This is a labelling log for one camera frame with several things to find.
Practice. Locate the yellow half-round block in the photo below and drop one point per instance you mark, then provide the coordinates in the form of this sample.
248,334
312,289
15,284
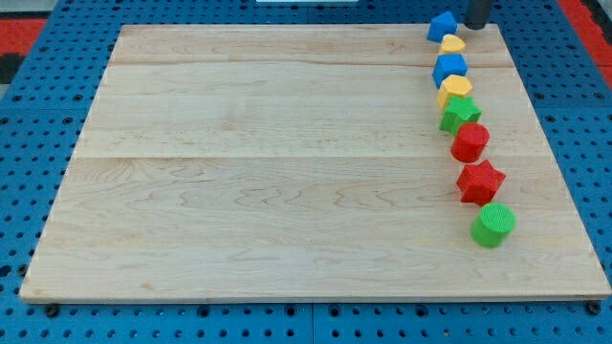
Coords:
452,44

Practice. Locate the wooden board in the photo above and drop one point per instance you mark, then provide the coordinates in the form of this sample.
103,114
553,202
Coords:
301,163

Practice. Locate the blue pentagon block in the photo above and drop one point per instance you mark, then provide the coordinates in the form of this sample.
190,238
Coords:
446,65

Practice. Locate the green cylinder block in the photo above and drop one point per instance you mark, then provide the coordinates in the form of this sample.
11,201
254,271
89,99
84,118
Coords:
494,222

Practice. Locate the green star block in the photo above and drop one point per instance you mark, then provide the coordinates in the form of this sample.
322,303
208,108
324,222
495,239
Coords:
459,111

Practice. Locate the red cylinder block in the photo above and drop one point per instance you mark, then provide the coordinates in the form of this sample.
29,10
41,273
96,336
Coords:
470,142

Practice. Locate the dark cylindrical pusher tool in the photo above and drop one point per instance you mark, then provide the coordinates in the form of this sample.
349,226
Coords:
478,14

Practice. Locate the blue triangle block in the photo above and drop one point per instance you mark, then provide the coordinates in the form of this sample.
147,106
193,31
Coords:
440,26

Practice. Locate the red star block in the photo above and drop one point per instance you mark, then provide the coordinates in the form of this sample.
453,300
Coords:
479,183

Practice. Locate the yellow hexagon block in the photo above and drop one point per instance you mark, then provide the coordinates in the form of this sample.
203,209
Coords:
453,86

